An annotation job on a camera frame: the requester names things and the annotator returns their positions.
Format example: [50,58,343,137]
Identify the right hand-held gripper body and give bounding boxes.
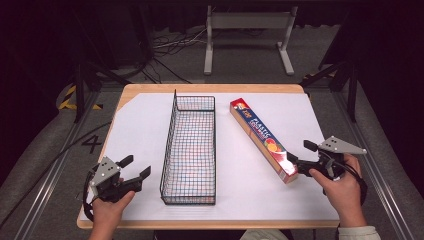
[297,135,368,182]

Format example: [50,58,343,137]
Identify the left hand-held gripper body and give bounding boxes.
[87,156,141,204]

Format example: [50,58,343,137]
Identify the long plastic wrap box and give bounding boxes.
[229,97,300,185]

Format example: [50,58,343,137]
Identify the person's left hand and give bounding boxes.
[91,189,136,222]

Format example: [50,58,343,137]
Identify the person's right hand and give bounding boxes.
[308,153,368,216]

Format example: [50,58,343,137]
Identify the white table sheet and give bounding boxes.
[85,92,340,222]

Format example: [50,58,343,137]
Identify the black tripod stand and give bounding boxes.
[68,6,133,124]
[298,6,364,124]

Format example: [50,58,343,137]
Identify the person's legs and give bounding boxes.
[239,228,295,240]

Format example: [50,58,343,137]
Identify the yellow black hazard tape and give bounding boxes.
[58,84,104,111]

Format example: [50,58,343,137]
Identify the wooden table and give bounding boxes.
[76,83,341,230]

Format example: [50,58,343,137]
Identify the white metal stand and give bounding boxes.
[203,5,299,77]

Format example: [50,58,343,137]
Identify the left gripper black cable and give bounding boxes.
[81,169,98,223]

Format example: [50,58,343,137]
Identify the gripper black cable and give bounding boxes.
[322,161,369,206]
[81,169,98,223]

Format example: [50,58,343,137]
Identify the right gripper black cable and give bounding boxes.
[322,161,369,206]

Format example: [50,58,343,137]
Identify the black wire basket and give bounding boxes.
[159,88,217,206]

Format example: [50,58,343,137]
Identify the long black floor cable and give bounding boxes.
[0,121,113,231]

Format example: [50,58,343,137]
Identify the bundle of floor cables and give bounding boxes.
[133,26,214,84]

